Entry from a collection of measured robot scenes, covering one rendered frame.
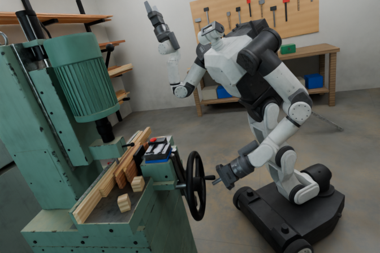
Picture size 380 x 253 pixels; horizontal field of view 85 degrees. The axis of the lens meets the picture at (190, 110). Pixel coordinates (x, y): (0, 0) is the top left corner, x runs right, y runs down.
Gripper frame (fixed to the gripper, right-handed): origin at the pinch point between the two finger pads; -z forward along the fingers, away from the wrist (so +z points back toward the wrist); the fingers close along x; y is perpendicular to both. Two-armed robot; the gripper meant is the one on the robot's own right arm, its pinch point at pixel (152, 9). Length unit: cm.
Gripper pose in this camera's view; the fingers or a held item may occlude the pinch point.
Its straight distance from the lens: 131.4
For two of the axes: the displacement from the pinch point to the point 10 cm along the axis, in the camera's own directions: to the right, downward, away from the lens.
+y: -8.8, 3.5, 3.3
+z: 4.1, 9.1, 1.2
